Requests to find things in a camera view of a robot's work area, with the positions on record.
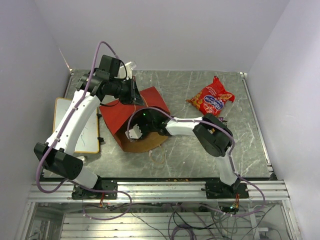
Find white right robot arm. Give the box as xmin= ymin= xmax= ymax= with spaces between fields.
xmin=133 ymin=107 xmax=240 ymax=198

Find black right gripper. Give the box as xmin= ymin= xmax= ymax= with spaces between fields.
xmin=130 ymin=114 xmax=156 ymax=140

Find aluminium front frame rail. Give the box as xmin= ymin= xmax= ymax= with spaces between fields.
xmin=27 ymin=180 xmax=290 ymax=204

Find aluminium table edge rail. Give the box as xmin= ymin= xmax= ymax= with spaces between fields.
xmin=240 ymin=72 xmax=275 ymax=176

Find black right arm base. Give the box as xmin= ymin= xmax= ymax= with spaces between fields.
xmin=201 ymin=180 xmax=249 ymax=199

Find red paper bag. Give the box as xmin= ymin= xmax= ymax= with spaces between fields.
xmin=99 ymin=100 xmax=168 ymax=153

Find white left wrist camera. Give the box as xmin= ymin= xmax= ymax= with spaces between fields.
xmin=125 ymin=61 xmax=137 ymax=73

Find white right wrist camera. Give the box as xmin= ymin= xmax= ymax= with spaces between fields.
xmin=127 ymin=124 xmax=143 ymax=140

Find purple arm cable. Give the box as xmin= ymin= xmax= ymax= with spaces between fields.
xmin=126 ymin=107 xmax=267 ymax=218
xmin=36 ymin=41 xmax=118 ymax=194

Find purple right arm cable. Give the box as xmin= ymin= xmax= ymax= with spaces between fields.
xmin=126 ymin=107 xmax=267 ymax=218

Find silver whiteboard eraser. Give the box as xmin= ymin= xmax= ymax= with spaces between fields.
xmin=78 ymin=156 xmax=87 ymax=163

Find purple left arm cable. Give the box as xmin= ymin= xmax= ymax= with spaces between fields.
xmin=36 ymin=41 xmax=118 ymax=194

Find tangled cables under table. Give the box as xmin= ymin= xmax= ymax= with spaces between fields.
xmin=82 ymin=193 xmax=276 ymax=240

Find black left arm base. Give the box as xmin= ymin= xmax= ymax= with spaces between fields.
xmin=71 ymin=180 xmax=118 ymax=200

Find small whiteboard yellow frame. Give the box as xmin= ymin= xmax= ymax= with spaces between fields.
xmin=52 ymin=97 xmax=100 ymax=154

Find purple candy packet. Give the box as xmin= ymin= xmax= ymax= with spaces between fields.
xmin=218 ymin=117 xmax=228 ymax=123

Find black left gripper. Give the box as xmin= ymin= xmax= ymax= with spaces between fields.
xmin=110 ymin=76 xmax=146 ymax=106

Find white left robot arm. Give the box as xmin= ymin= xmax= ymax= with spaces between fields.
xmin=34 ymin=55 xmax=144 ymax=199

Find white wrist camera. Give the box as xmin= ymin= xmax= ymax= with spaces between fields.
xmin=127 ymin=124 xmax=143 ymax=140
xmin=125 ymin=61 xmax=137 ymax=73

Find red cookie snack packet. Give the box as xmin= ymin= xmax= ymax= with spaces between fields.
xmin=185 ymin=76 xmax=236 ymax=117

